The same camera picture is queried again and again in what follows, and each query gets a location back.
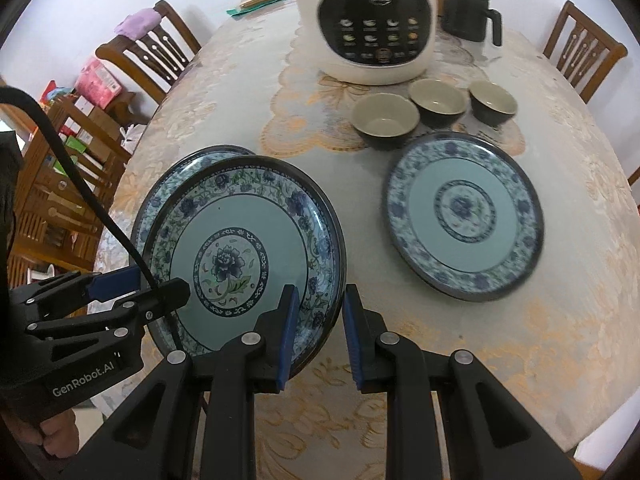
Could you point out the dark green kettle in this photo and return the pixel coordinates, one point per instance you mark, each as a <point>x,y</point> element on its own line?
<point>467,15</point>

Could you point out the wooden shelf rack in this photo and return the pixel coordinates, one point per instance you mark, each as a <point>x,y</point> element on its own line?
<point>60,200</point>

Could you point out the floral tablecloth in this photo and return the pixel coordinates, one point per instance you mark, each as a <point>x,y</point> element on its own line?
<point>550,335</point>

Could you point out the blue floral plate green vines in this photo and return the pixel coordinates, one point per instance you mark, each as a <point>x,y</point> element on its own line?
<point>240,220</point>

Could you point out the white plastic bag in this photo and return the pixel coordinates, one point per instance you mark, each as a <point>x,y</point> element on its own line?
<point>131,137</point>

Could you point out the dark bowl cream inside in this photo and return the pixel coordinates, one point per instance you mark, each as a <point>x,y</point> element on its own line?
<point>385,117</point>
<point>492,100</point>
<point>437,100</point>

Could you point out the person's left hand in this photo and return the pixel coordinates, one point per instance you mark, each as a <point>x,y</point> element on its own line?
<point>60,432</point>

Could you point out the white rice cooker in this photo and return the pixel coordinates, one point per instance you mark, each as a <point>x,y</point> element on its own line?
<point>375,20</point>

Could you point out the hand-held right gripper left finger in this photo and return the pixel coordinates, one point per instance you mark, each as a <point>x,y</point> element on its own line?
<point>287,340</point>

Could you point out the wooden chopsticks packet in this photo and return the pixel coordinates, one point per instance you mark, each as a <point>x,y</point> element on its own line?
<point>265,0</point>

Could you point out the wooden chair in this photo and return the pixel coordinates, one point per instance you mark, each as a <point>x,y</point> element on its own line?
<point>635,185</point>
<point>585,50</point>
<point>150,57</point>

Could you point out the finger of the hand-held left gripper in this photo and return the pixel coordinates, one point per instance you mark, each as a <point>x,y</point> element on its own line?
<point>160,297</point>
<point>115,282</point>

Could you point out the purple cloth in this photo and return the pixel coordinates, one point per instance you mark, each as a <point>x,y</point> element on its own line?
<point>136,22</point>

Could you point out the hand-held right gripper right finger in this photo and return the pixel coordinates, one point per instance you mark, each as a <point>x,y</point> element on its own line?
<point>352,340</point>

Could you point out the lace doily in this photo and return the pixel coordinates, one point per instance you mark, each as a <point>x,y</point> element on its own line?
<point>300,110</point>

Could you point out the pink package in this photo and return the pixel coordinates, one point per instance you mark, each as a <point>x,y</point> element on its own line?
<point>97,82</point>

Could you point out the colourful snack packet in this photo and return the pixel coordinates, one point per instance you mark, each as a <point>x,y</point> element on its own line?
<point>57,94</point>

